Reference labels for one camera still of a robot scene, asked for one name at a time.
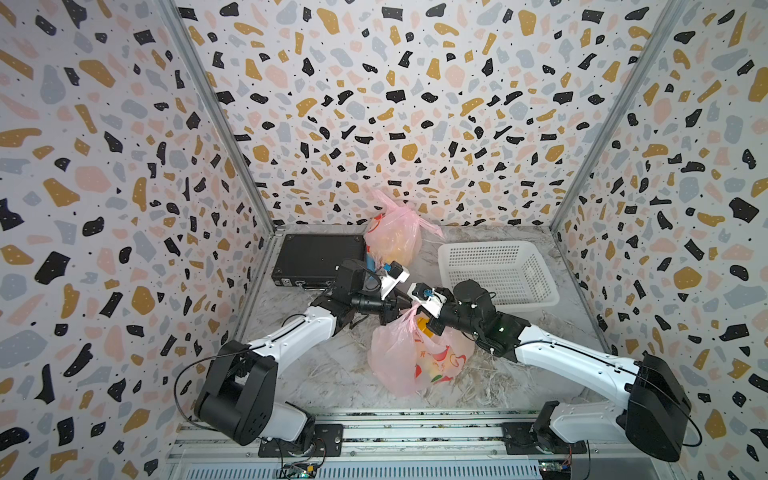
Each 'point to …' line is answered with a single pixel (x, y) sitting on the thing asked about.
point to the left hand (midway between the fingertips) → (419, 308)
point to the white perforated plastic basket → (511, 270)
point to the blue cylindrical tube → (370, 264)
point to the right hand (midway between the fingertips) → (415, 301)
